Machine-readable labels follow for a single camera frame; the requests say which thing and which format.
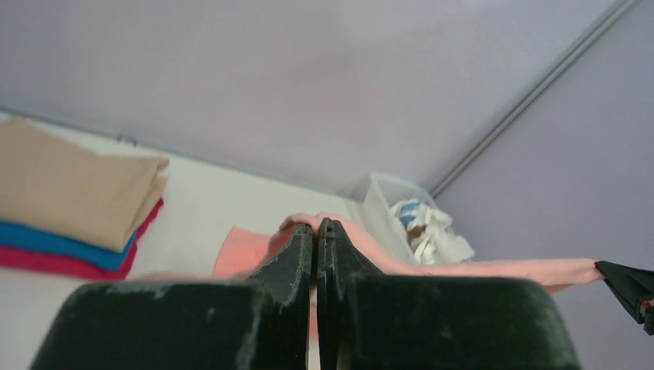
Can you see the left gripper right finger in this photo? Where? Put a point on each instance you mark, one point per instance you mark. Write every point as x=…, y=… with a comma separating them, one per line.
x=371, y=320

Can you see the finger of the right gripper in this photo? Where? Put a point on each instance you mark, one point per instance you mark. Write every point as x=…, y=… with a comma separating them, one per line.
x=633, y=288

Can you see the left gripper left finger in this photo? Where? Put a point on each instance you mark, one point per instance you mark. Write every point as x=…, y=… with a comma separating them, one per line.
x=258, y=323

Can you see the salmon pink t-shirt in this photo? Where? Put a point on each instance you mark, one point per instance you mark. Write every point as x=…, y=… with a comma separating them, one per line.
x=554, y=275

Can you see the white crumpled t-shirt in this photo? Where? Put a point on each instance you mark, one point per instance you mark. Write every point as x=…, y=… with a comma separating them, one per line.
x=428, y=232

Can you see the white plastic basket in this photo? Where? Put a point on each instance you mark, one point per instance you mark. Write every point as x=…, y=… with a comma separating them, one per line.
x=373, y=198

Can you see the blue folded t-shirt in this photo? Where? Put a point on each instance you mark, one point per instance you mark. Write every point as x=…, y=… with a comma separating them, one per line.
x=30, y=239

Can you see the beige folded t-shirt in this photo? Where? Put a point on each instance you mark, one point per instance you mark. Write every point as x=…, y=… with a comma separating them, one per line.
x=54, y=185

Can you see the magenta folded t-shirt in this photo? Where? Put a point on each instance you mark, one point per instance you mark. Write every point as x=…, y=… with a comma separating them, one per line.
x=14, y=258

